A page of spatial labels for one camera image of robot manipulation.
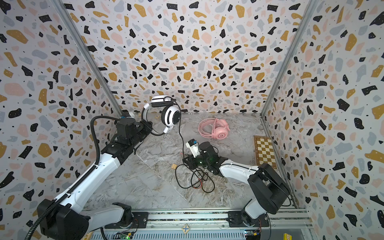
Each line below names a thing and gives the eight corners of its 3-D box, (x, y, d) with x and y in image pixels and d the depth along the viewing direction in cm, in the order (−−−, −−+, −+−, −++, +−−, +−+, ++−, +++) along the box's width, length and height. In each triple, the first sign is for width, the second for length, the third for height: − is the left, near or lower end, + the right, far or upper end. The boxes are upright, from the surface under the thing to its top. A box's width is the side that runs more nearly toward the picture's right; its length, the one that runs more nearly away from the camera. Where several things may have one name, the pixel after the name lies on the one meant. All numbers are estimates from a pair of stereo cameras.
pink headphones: (194, 134, 112) (194, 126, 104) (202, 121, 120) (202, 112, 113) (223, 144, 106) (225, 136, 99) (229, 130, 115) (231, 122, 107)
